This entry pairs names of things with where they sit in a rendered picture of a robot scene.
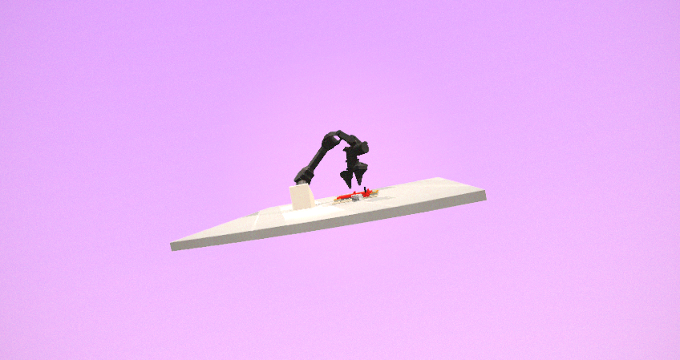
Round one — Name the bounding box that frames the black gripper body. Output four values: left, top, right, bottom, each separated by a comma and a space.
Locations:
340, 156, 368, 177

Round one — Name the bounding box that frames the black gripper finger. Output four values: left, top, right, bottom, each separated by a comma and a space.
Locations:
342, 176, 353, 189
354, 171, 366, 186

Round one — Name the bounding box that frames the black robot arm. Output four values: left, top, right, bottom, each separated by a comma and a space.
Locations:
293, 130, 370, 186

